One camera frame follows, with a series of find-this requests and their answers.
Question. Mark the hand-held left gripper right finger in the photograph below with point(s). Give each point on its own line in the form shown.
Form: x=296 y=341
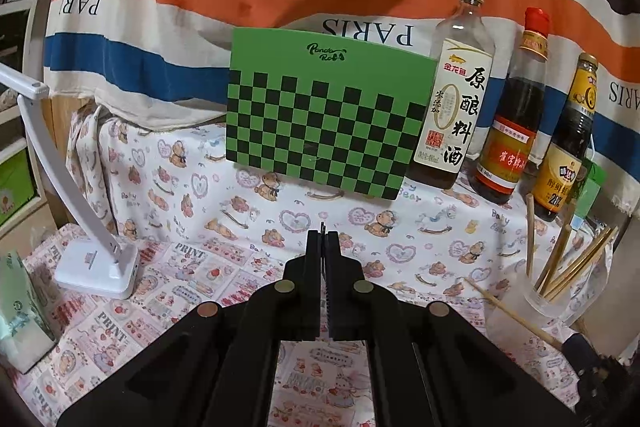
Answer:
x=345 y=302

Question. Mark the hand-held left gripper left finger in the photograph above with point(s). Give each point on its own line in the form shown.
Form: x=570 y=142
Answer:
x=310 y=287

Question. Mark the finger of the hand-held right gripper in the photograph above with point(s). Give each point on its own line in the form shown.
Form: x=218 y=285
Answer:
x=580 y=347

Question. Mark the translucent plastic cup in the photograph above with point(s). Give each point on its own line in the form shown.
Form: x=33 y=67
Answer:
x=530 y=312

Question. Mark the single bamboo chopstick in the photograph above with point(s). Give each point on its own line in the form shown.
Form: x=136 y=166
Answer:
x=515 y=314

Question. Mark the bunch of bamboo chopsticks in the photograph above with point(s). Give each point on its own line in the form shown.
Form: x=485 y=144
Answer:
x=580 y=262

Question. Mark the curved bamboo chopstick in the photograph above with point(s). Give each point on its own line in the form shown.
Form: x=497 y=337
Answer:
x=529 y=237

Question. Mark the strawberry cake print cloth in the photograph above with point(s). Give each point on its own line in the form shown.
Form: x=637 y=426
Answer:
x=165 y=307

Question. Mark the bear heart print cloth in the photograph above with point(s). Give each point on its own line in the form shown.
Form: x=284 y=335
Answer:
x=200 y=187

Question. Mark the small green carton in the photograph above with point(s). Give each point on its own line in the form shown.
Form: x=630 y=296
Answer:
x=592 y=192

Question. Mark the green black checkered box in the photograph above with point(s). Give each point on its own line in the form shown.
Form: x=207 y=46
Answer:
x=325 y=122

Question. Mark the dark yellow-label soy sauce bottle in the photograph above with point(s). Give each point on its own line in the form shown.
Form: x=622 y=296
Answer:
x=562 y=167

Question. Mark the white desk lamp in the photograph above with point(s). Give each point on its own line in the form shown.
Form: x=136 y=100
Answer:
x=95 y=272

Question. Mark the red-capped orange-label vinegar bottle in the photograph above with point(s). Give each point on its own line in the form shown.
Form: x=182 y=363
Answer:
x=510 y=142

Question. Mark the clear white-label cooking wine bottle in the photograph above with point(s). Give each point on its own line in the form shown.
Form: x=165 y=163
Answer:
x=452 y=107

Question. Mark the wooden panel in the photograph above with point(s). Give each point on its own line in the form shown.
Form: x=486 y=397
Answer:
x=55 y=157

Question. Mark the pale green tissue pack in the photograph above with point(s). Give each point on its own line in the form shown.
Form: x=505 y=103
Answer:
x=22 y=317

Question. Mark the white storage shelf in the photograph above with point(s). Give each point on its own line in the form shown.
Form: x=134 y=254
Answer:
x=15 y=72

